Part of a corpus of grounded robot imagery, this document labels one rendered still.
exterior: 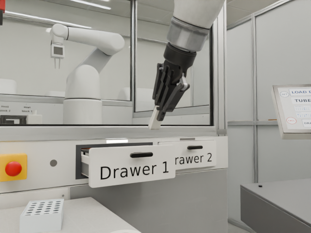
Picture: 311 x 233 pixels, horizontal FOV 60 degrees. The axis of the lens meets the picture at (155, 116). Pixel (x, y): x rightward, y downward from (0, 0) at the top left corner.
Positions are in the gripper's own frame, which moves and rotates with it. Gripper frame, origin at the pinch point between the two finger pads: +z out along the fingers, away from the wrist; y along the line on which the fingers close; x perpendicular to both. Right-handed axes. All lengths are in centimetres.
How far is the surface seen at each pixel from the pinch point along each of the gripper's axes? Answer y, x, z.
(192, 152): 12.5, -32.9, 25.3
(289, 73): 75, -169, 5
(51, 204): -3.6, 25.1, 23.8
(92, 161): 2.9, 14.1, 16.6
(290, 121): 6, -75, 5
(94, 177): 0.4, 13.6, 20.2
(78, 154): 15.7, 13.4, 24.7
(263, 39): 117, -172, -9
